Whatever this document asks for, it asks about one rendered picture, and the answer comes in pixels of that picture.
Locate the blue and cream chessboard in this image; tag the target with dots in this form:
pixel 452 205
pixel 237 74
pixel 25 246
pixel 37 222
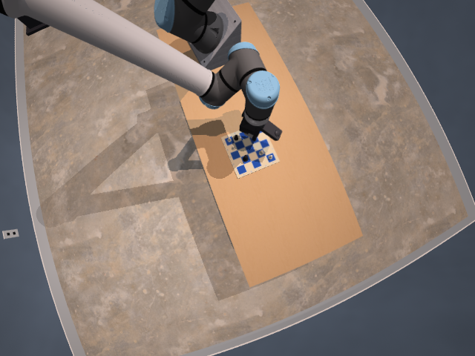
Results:
pixel 245 146

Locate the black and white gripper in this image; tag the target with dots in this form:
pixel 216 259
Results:
pixel 248 129

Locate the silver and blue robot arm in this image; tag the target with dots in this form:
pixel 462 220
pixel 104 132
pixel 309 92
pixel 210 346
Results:
pixel 95 24

